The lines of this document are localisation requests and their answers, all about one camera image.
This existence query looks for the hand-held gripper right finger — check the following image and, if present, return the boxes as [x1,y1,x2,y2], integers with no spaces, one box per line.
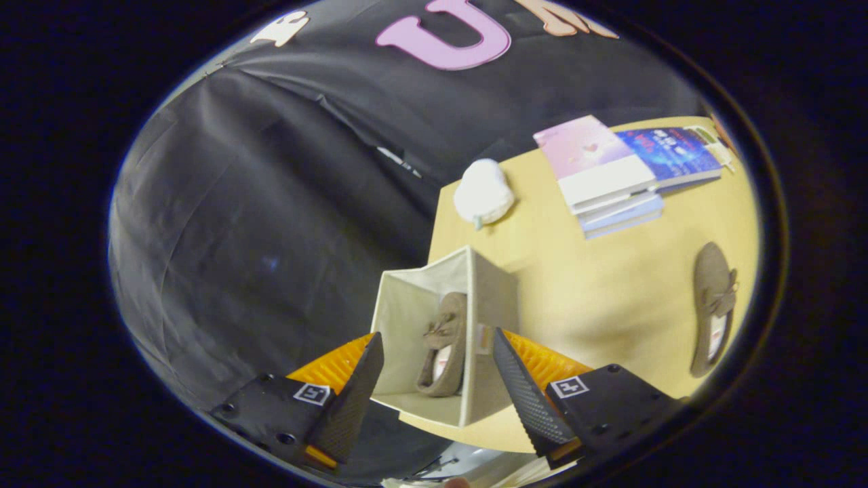
[492,327,686,470]

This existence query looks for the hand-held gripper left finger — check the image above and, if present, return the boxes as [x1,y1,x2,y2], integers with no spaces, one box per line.
[210,331,385,472]

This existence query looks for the brown shoe with bow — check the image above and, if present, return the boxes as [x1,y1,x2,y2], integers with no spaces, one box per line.
[690,242,739,378]
[416,292,469,398]

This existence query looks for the beige fabric storage box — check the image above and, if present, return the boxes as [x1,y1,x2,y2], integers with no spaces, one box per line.
[370,245,521,428]

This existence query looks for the light blue book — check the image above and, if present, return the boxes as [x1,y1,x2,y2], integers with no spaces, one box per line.
[578,192,665,240]

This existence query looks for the white plush toy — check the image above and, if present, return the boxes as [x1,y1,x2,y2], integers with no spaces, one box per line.
[453,159,515,230]

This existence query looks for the black backdrop cloth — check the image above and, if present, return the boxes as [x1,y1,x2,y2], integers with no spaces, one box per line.
[108,0,709,485]

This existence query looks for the pink cover book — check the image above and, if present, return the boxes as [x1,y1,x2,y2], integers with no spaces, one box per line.
[533,115,657,216]

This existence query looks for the blue cover book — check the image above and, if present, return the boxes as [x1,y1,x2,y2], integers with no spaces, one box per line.
[616,127,724,195]

